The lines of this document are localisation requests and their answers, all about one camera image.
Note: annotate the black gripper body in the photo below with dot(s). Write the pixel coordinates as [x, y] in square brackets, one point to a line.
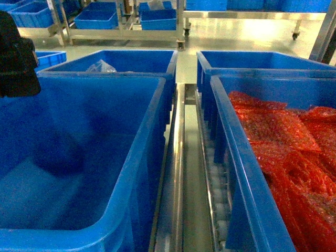
[18, 61]

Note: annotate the blue bin behind empty bin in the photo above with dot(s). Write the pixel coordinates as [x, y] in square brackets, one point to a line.
[128, 63]

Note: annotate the blue bin behind red bags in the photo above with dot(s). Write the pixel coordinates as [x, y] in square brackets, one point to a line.
[254, 64]

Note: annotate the steel flow rack shelf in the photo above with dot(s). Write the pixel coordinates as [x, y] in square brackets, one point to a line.
[193, 207]

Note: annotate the blue bin with red bags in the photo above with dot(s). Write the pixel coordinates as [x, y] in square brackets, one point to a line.
[255, 223]

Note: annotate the clear plastic bag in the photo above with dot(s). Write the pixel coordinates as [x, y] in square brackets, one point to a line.
[101, 66]

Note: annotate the red bubble wrap bags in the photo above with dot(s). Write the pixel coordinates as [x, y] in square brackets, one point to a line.
[295, 149]

